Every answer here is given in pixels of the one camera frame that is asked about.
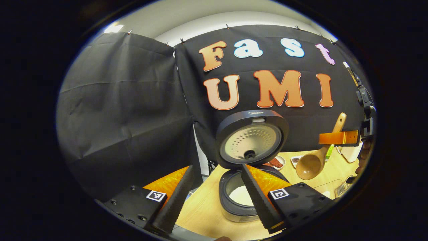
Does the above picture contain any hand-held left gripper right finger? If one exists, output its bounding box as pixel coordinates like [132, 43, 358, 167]
[241, 163, 335, 235]

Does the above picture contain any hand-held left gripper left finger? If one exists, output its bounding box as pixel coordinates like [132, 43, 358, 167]
[95, 165, 196, 236]

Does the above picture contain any white rice heap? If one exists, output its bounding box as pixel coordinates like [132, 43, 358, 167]
[229, 186, 254, 206]

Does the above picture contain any wooden spoon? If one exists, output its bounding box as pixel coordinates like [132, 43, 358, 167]
[296, 113, 347, 180]

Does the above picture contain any metal wire chopstick holder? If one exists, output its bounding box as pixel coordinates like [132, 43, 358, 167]
[334, 182, 352, 198]

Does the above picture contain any dark grey rice cooker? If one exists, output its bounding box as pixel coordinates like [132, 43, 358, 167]
[215, 109, 290, 223]

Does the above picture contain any white toaster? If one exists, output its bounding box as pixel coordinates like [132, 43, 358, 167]
[336, 142, 363, 163]

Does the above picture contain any round white plate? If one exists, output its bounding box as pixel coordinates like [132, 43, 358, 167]
[263, 155, 286, 171]

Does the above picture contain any black backdrop cloth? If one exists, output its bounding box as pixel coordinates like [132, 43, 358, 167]
[55, 24, 371, 201]

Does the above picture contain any ceiling light panel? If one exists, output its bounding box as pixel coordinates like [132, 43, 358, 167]
[104, 23, 124, 34]

